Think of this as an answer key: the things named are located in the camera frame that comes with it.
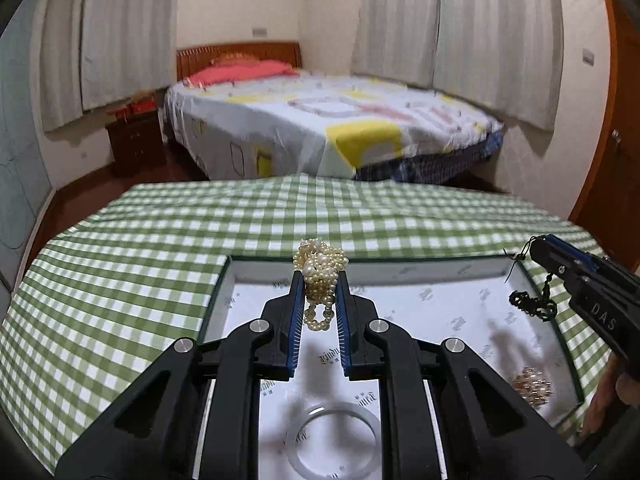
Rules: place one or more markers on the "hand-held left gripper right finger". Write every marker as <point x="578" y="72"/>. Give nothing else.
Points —
<point x="343" y="320"/>

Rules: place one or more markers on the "narrow white curtain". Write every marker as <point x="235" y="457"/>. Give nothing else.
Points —
<point x="60" y="50"/>
<point x="395" y="20"/>

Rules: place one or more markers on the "frosted glass wardrobe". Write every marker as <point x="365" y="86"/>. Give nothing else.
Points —
<point x="22" y="160"/>

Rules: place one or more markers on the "green-rimmed white jewelry tray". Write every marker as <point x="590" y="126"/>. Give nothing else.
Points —
<point x="430" y="300"/>

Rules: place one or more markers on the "person's right hand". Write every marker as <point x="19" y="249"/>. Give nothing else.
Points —
<point x="612" y="395"/>

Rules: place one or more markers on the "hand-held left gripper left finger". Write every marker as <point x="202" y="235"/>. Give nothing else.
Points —
<point x="296" y="320"/>

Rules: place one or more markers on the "green checked tablecloth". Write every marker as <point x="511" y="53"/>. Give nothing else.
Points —
<point x="125" y="270"/>

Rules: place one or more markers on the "orange cushion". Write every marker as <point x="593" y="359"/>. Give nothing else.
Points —
<point x="232" y="58"/>

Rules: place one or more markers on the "white jade bangle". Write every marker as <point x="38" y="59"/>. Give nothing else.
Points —
<point x="332" y="442"/>

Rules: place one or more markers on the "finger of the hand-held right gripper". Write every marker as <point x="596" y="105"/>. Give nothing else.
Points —
<point x="547" y="255"/>
<point x="570" y="250"/>

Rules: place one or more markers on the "dark wooden nightstand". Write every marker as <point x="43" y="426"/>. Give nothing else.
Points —
<point x="137" y="142"/>

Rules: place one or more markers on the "wooden headboard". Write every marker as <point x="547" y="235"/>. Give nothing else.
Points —
<point x="200" y="57"/>

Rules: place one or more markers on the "bed with patterned sheet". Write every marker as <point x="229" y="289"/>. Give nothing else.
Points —
<point x="310" y="125"/>

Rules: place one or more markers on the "pink pillow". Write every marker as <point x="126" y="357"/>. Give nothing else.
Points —
<point x="245" y="72"/>

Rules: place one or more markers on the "wall outlet above headboard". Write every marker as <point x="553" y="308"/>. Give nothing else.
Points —
<point x="259" y="32"/>

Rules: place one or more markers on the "wooden door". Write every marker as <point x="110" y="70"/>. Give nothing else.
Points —
<point x="612" y="135"/>

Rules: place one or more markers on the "wide white curtain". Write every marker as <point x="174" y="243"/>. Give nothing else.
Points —
<point x="127" y="30"/>
<point x="500" y="35"/>

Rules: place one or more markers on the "wall light switch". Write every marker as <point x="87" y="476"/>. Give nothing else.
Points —
<point x="588" y="57"/>

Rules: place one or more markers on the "red boxes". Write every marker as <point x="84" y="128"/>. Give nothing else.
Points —
<point x="136" y="108"/>

